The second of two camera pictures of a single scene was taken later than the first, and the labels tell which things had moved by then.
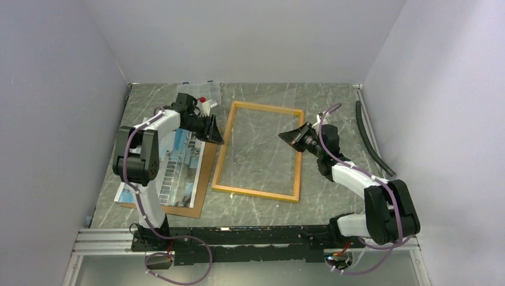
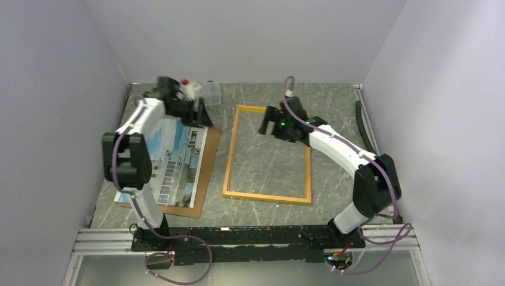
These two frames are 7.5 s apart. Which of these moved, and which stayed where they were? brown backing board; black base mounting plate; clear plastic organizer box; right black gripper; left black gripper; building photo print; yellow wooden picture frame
Moved: yellow wooden picture frame; right black gripper; left black gripper
Stayed: black base mounting plate; building photo print; clear plastic organizer box; brown backing board
